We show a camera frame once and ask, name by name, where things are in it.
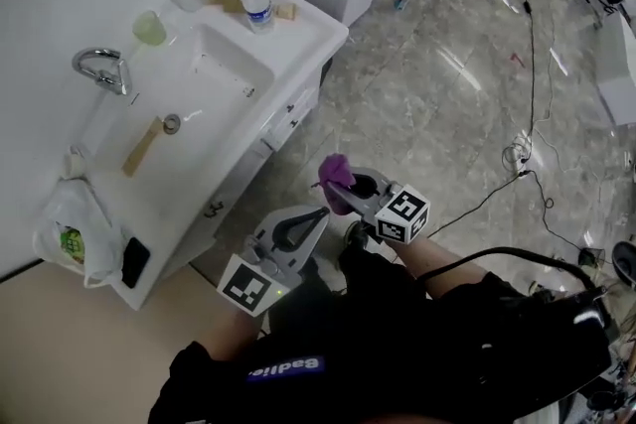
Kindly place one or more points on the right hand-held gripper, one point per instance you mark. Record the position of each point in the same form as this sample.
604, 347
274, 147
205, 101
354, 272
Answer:
402, 213

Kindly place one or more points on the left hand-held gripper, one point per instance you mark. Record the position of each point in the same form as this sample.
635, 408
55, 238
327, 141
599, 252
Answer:
243, 288

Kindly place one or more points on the purple cloth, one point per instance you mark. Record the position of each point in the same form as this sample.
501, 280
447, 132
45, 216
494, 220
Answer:
335, 174

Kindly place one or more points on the white drawer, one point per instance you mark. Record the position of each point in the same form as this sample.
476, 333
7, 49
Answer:
283, 131
300, 101

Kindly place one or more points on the person's left forearm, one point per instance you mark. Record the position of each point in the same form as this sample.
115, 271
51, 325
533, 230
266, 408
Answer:
233, 332

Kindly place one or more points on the person's right forearm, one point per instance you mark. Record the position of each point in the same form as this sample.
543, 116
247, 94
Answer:
437, 263

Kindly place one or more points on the white cabinet door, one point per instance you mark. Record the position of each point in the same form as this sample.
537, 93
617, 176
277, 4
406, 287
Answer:
194, 238
243, 179

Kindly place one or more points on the white vanity sink cabinet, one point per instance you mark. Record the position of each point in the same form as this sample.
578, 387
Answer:
199, 164

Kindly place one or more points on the person's black shirt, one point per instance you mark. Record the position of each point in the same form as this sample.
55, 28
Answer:
372, 352

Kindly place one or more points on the black phone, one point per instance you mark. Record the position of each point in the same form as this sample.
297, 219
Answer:
135, 263

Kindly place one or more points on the white power strip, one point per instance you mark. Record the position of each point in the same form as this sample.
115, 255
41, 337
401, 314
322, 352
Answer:
522, 165

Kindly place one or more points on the metal sink drain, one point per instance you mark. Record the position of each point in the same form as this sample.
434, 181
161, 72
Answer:
171, 123

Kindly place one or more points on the long wooden strip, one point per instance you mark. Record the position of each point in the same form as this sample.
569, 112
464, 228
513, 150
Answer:
141, 148

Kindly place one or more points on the small white bottle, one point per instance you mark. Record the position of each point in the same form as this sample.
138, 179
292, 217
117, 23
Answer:
402, 1

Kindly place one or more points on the wooden block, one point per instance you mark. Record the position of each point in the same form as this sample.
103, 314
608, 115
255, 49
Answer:
223, 2
286, 12

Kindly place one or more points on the small red object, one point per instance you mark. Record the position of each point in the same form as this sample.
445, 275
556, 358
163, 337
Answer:
517, 59

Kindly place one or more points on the blue label water bottle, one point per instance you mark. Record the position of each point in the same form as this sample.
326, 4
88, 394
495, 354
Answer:
258, 10

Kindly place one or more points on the white plastic bag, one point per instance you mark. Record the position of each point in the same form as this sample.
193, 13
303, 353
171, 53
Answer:
69, 223

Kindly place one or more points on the small black mesh wastebasket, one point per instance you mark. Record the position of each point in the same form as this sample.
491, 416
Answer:
591, 256

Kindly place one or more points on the chrome faucet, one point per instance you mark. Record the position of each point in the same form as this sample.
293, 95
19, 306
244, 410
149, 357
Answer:
107, 77

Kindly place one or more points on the pale green cup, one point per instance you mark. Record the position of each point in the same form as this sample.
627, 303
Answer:
149, 31

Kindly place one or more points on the black pack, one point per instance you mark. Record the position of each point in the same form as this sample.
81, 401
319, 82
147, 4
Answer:
591, 313

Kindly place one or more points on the black chair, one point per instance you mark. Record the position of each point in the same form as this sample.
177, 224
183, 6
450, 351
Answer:
626, 263

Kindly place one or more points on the white box cabinet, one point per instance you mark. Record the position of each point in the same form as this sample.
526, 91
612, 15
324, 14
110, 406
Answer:
621, 79

